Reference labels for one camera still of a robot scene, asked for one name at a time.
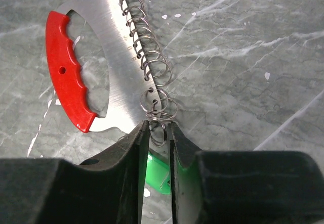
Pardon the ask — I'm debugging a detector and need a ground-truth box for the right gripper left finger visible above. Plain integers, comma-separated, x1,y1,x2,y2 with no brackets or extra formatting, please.
1,121,149,223

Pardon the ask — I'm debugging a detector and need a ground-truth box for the small metal keyring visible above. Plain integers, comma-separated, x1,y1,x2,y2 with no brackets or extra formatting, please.
149,120,168,148

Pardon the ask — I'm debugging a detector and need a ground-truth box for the green key tag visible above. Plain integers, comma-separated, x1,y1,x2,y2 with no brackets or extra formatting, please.
145,153,171,195

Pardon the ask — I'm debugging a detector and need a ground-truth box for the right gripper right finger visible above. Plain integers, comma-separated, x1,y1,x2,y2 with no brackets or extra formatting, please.
169,123,323,223

